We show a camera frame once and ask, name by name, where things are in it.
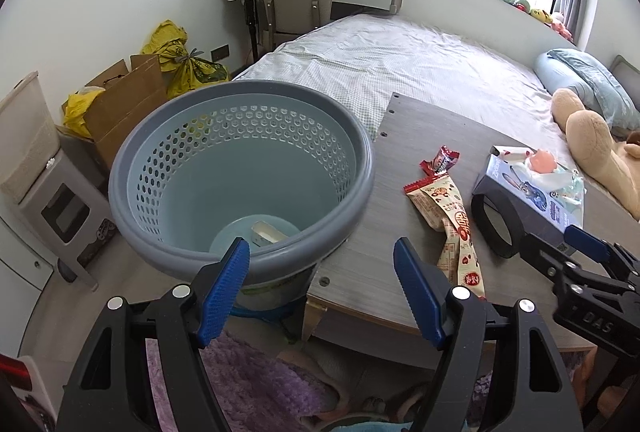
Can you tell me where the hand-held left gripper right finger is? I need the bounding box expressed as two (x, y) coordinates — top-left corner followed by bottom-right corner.
(393, 238), (583, 432)

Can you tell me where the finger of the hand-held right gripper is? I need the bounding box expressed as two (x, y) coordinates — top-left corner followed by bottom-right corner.
(565, 226), (640, 283)
(520, 233), (583, 283)

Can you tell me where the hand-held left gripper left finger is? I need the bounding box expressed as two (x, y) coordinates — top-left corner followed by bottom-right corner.
(55, 237), (251, 432)

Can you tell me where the black plastic ring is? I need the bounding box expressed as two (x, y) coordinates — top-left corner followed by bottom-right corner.
(471, 193), (528, 259)

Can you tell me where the long beige red snack packet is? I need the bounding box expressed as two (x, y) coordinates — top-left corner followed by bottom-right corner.
(436, 217), (487, 303)

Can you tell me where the light blue tissue packet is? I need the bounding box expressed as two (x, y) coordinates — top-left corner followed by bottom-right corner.
(547, 167), (586, 208)

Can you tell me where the blue printed cardboard box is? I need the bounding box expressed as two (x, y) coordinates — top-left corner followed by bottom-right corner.
(471, 146), (586, 234)

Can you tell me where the grey perforated plastic basket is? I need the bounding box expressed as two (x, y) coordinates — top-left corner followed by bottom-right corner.
(108, 79), (377, 285)

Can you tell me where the small red snack wrapper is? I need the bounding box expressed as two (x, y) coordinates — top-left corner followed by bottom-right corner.
(419, 146), (461, 178)

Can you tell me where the white plastic bucket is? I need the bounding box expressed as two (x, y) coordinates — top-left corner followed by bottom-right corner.
(234, 262), (321, 313)

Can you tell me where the small white box in basket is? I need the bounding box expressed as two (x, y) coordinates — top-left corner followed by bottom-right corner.
(250, 219), (301, 249)

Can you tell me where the pink rubber toy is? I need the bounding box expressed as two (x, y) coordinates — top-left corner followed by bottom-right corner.
(527, 149), (558, 174)

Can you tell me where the purple fluffy rug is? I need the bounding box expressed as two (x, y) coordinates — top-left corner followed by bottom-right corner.
(145, 332), (333, 432)

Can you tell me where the large tan teddy bear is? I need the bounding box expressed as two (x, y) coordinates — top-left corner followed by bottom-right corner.
(550, 88), (640, 213)

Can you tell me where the white playing card box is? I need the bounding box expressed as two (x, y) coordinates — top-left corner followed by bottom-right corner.
(491, 144), (531, 163)

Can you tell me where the light blue pillow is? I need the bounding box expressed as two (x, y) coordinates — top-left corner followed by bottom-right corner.
(532, 48), (640, 133)

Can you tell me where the grey bed headboard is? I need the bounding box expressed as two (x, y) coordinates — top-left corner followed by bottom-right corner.
(610, 54), (640, 85)

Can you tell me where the grey plastic stool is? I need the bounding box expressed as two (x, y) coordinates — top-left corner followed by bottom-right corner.
(0, 147), (121, 293)

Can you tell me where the brown cardboard box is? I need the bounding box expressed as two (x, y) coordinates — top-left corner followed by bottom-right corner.
(55, 54), (168, 173)

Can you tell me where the crumpled yellow plastic bag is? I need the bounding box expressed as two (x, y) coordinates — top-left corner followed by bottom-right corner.
(62, 87), (106, 140)

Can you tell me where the bed with checked sheet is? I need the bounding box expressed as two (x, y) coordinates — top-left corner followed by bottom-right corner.
(232, 14), (640, 223)

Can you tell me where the tied yellow plastic bag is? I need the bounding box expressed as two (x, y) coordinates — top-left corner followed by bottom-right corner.
(141, 19), (231, 99)

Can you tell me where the row of plush toys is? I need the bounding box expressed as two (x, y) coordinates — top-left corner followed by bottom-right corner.
(475, 0), (573, 43)

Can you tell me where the beige storage bin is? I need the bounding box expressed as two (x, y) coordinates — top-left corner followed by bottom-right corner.
(0, 72), (61, 204)

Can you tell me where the black folding stand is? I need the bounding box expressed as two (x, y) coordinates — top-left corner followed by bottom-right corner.
(241, 0), (262, 63)

